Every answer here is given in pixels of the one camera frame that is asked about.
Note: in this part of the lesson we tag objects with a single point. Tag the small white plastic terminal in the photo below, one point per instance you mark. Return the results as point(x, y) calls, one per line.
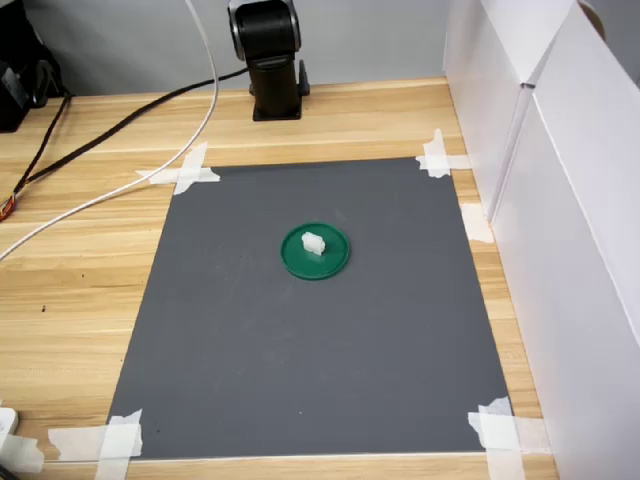
point(312, 244)

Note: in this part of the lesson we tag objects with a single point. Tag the round green lid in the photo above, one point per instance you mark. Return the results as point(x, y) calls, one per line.
point(300, 265)

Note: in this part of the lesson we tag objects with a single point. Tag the dark grey mat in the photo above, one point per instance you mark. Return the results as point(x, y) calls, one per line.
point(300, 350)

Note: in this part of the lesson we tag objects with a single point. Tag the white tape patch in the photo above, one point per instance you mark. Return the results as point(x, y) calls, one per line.
point(20, 452)
point(500, 430)
point(190, 172)
point(115, 440)
point(437, 161)
point(475, 222)

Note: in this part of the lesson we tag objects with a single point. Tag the white partition panel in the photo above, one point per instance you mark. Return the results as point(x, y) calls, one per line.
point(575, 250)
point(480, 75)

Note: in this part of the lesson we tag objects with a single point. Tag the black device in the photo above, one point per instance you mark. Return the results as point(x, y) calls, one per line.
point(15, 90)

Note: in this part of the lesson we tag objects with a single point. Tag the small white bracket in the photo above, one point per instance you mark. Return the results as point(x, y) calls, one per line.
point(6, 421)

